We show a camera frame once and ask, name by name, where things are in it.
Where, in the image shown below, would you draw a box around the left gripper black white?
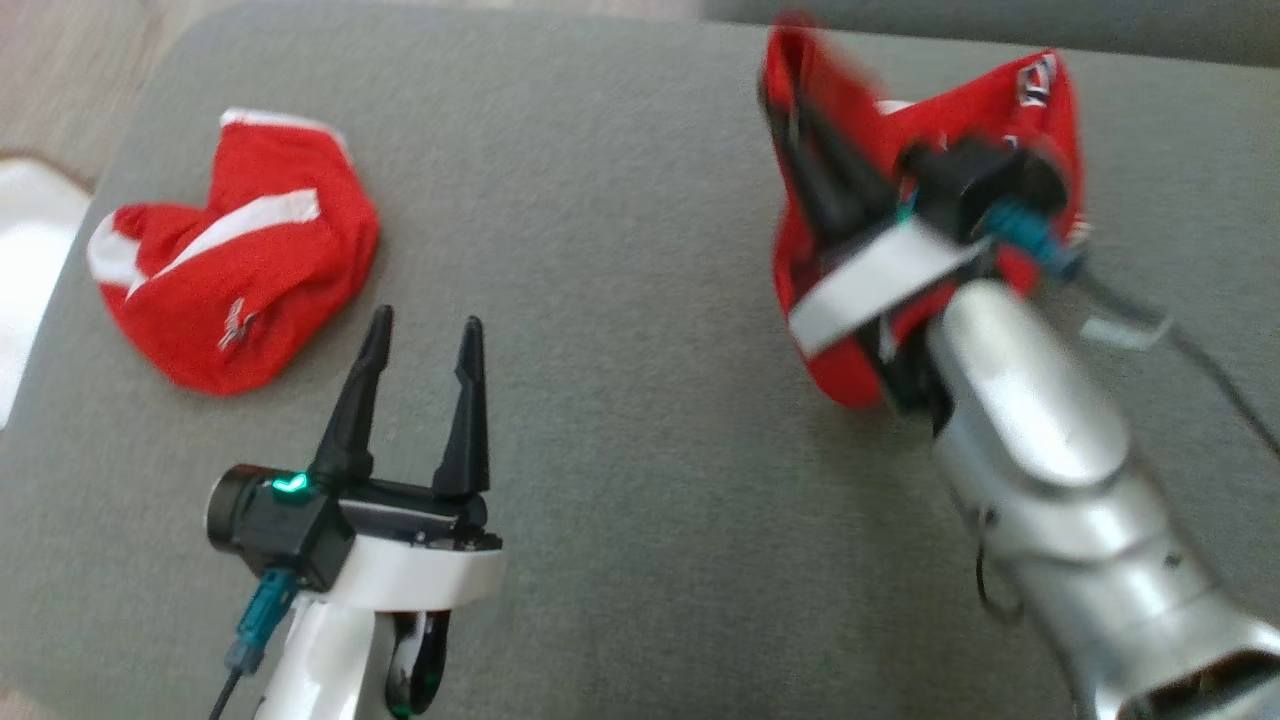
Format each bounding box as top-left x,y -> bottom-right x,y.
310,305 -> 507,612

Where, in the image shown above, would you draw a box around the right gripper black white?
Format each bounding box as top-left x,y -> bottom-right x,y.
758,80 -> 991,361

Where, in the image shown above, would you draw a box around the red white printed jersey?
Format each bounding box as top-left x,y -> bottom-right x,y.
760,10 -> 1091,411

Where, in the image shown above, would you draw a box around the red white shorts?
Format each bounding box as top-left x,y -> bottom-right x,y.
85,108 -> 382,397

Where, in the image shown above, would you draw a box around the right camera cable teal plug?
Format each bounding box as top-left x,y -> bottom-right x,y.
985,200 -> 1280,456

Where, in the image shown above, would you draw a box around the camera cable teal plug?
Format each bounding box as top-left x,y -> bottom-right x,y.
985,200 -> 1280,456
208,568 -> 299,720

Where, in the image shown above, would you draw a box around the left camera cable teal plug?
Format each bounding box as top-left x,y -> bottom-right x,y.
208,568 -> 299,720

